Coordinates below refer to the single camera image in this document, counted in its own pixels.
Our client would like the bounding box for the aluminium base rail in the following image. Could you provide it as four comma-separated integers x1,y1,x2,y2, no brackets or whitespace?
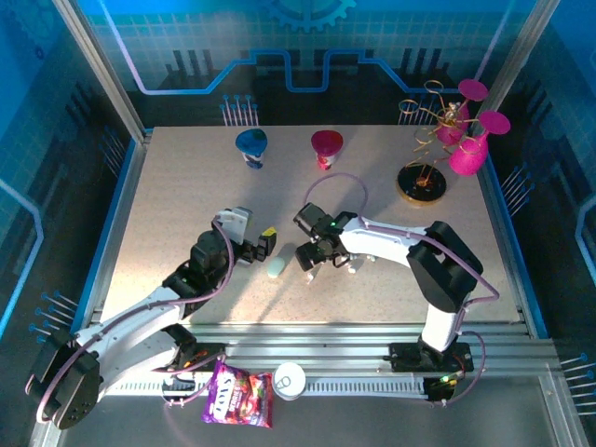
92,323,555,373

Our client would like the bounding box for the aluminium frame post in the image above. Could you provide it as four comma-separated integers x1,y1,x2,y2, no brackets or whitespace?
51,0,153,143
474,0,563,127

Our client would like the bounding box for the pink lid printed cup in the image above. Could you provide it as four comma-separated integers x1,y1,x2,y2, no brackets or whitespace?
310,129,345,171

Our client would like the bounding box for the pink wine glass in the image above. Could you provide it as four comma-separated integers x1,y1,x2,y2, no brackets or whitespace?
434,77,490,145
447,110,512,178

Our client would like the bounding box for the white slotted cable duct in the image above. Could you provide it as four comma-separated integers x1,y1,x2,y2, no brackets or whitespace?
74,377,429,398

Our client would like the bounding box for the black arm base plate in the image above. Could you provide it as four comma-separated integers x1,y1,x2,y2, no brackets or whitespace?
384,341,475,373
165,323,224,373

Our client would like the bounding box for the blue edged table side rail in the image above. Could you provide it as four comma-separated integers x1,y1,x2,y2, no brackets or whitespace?
479,153,550,339
76,132,153,327

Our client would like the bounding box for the purple candy bag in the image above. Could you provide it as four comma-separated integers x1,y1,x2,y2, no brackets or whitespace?
200,360,275,428

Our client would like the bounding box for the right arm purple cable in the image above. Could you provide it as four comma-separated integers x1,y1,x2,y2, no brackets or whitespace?
305,172,502,409

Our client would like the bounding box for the blue lid printed cup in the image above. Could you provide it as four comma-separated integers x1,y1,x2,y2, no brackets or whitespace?
235,129,270,171

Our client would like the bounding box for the gold wire glass rack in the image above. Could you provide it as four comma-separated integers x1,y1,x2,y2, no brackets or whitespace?
395,79,483,206

